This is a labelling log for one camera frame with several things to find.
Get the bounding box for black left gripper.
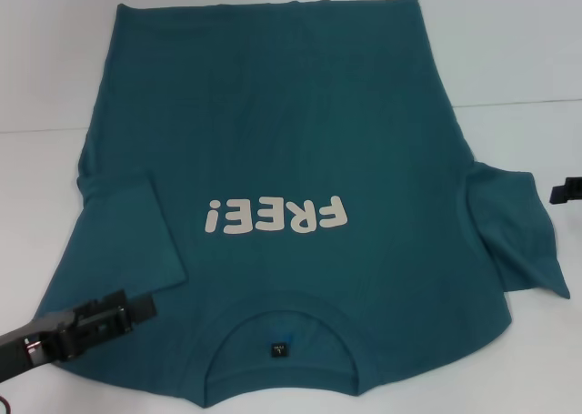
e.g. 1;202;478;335
0;289;159;386

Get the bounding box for teal t-shirt with FREE print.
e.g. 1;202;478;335
34;0;573;397

